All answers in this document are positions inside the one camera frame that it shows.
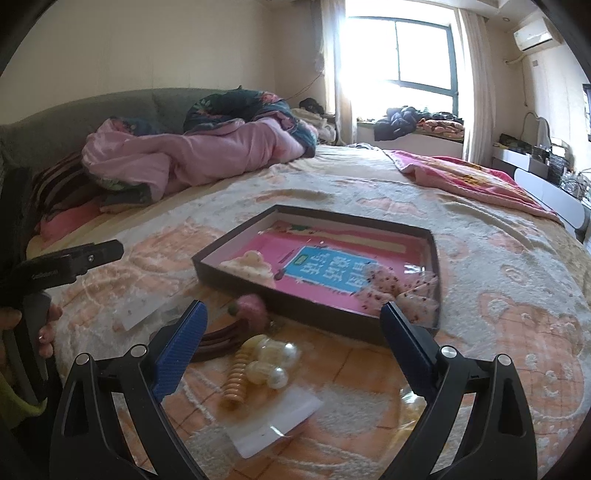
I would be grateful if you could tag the white dressing table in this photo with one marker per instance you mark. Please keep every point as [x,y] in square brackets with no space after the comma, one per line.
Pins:
[540,189]

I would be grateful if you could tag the pink quilt with floral side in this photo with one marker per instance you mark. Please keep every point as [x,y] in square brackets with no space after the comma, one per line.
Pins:
[207,152]

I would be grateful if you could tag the dark blue puffer jacket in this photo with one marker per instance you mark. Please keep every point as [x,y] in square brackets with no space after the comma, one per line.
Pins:
[397,122]

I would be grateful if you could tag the dark red hair clip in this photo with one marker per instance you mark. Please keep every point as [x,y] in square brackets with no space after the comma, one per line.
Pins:
[217,346]

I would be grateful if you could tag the pink pompom hair clip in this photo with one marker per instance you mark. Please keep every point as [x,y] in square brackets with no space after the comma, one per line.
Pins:
[251,309]

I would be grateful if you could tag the pink towel blanket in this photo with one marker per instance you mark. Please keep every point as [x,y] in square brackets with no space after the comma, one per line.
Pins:
[461,180]

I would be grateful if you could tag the white bow hair accessory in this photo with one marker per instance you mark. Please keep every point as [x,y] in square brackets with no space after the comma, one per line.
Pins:
[272,359]

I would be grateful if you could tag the person's left hand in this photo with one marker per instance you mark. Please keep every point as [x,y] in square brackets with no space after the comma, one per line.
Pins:
[46,334]

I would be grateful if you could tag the window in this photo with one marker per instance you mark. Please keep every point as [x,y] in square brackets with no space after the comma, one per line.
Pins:
[415,50]

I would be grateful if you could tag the white window seat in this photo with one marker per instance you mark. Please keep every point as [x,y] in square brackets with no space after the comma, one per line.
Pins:
[415,146]

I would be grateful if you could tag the striped pillow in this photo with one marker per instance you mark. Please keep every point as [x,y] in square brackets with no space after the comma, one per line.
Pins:
[60,184]

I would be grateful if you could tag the white air conditioner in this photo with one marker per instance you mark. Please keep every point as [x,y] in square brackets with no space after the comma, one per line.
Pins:
[535,34]

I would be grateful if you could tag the cream cloud-shaped hair claw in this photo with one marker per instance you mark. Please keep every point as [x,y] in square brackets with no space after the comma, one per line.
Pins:
[244,270]

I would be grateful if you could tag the pink pillow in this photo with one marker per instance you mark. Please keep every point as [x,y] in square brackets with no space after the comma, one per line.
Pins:
[69,219]

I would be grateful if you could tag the beige toothed hair clip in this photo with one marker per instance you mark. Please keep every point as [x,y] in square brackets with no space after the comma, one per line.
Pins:
[236,378]

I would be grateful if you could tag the sheer curtain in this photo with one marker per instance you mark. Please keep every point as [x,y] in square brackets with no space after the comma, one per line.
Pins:
[334,69]

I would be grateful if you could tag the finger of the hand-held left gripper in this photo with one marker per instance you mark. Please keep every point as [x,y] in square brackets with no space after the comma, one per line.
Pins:
[99,254]

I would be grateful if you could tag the colourful folded clothes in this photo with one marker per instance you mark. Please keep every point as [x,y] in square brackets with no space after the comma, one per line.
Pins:
[441,125]

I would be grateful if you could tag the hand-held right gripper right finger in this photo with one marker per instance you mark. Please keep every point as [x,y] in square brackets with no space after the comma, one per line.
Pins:
[406,344]

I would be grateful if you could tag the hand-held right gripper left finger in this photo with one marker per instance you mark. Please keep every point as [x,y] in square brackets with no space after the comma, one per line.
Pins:
[180,350]

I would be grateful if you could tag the grey padded headboard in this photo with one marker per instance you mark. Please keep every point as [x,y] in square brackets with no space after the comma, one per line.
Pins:
[92,106]

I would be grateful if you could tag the small clear jewelry packet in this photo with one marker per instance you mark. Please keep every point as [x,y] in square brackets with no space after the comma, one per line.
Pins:
[138,311]

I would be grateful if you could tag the dark shallow cardboard box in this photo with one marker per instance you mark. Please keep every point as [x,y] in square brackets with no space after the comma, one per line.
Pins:
[323,316]

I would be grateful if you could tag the dark cloth bundle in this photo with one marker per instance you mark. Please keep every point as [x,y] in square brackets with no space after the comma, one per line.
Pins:
[314,106]

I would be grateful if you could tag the clear bag with white card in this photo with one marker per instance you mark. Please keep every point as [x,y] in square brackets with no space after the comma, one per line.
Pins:
[277,415]

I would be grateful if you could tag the beige curtain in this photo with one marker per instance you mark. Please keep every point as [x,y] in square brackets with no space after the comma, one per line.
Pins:
[475,92]

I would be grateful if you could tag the dressing table mirror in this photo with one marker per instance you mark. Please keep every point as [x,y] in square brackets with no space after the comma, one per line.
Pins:
[538,129]

